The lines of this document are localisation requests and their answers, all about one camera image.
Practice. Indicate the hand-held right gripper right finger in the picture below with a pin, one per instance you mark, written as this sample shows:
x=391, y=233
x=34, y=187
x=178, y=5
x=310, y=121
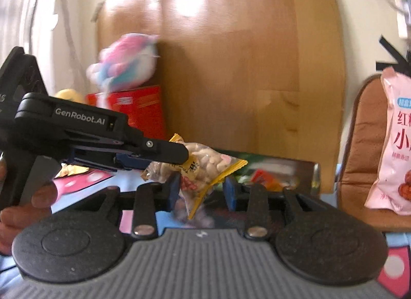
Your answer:
x=229, y=196

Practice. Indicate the pastel plush toy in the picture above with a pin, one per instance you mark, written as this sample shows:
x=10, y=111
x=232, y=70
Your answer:
x=128, y=61

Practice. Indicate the red gift bag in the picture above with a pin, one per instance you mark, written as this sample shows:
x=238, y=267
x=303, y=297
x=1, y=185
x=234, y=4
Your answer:
x=144, y=109

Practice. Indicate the peanut packet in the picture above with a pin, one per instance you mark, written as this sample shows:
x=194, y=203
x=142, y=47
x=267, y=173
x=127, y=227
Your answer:
x=205, y=161

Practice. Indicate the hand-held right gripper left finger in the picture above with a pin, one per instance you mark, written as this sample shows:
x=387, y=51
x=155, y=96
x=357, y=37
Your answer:
x=173, y=191

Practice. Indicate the brown cushioned chair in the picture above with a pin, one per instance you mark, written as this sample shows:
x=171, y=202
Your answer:
x=359, y=141

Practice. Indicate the orange red snack packet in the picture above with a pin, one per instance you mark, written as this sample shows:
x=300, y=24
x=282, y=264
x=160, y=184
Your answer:
x=265, y=178

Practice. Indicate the pink snack bag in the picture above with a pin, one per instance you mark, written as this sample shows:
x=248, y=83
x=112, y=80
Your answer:
x=395, y=157

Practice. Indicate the yellow duck plush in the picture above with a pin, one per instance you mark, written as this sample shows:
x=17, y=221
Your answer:
x=69, y=95

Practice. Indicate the printed blanket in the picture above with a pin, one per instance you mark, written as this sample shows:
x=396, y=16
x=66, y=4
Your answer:
x=398, y=254

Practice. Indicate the person's left hand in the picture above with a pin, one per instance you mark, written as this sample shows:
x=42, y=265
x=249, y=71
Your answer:
x=19, y=222

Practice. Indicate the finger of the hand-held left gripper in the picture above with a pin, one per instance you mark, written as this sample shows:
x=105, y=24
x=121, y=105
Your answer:
x=131, y=161
x=167, y=153

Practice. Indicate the black tape strip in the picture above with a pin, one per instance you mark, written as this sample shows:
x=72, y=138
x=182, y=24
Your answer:
x=395, y=61
x=390, y=47

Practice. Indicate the wooden headboard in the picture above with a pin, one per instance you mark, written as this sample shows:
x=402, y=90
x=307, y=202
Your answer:
x=240, y=61

